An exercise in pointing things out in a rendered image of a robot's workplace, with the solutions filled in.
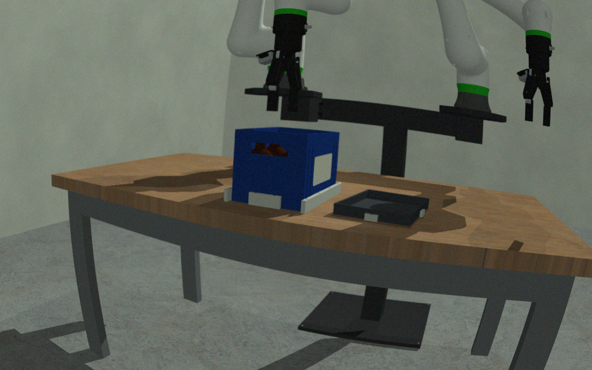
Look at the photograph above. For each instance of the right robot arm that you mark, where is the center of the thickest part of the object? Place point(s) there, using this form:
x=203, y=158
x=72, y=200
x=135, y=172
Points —
x=249, y=38

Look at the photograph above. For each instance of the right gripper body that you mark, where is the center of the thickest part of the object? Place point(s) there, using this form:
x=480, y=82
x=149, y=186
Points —
x=288, y=42

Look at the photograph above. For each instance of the brown glass bottle with yellow cap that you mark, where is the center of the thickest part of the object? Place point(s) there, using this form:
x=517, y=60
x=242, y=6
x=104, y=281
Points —
x=276, y=150

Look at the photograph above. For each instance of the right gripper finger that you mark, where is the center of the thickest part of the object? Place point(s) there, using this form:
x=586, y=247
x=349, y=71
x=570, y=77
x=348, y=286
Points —
x=276, y=71
x=294, y=78

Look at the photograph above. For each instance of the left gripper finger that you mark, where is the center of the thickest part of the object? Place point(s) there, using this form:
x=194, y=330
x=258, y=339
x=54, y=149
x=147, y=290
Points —
x=547, y=99
x=531, y=87

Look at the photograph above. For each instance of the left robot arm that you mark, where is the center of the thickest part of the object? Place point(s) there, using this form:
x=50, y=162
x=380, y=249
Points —
x=472, y=60

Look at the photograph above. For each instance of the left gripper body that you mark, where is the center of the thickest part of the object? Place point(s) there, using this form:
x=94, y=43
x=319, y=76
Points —
x=540, y=63

